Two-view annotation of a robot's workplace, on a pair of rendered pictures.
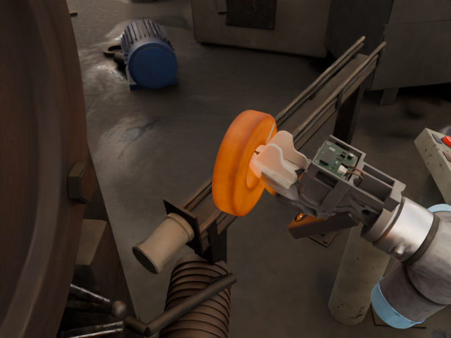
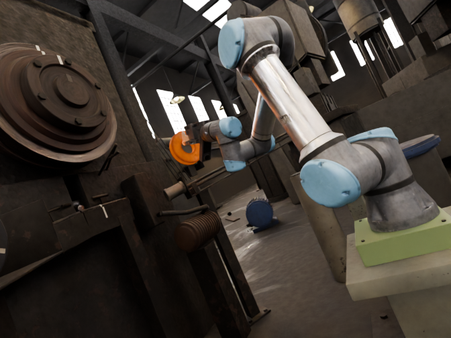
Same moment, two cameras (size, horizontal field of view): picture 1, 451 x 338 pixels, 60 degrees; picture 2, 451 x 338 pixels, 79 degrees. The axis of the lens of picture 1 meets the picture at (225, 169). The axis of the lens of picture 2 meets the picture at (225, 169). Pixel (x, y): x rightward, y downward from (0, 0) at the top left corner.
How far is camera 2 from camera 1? 1.05 m
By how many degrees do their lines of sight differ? 49
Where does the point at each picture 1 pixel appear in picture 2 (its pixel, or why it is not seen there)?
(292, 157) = not seen: hidden behind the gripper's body
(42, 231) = (94, 114)
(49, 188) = (96, 111)
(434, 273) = (213, 132)
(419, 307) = (223, 151)
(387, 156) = not seen: hidden behind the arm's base
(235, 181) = (173, 144)
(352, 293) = (325, 246)
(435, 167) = not seen: hidden behind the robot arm
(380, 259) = (316, 208)
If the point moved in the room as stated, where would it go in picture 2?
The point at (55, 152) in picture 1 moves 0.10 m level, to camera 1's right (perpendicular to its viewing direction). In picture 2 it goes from (98, 107) to (117, 94)
